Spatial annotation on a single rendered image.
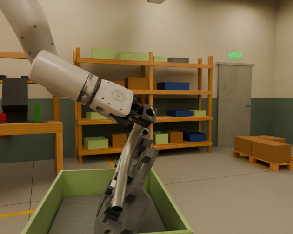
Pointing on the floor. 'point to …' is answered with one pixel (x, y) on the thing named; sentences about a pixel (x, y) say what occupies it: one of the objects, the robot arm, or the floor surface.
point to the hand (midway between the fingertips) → (144, 116)
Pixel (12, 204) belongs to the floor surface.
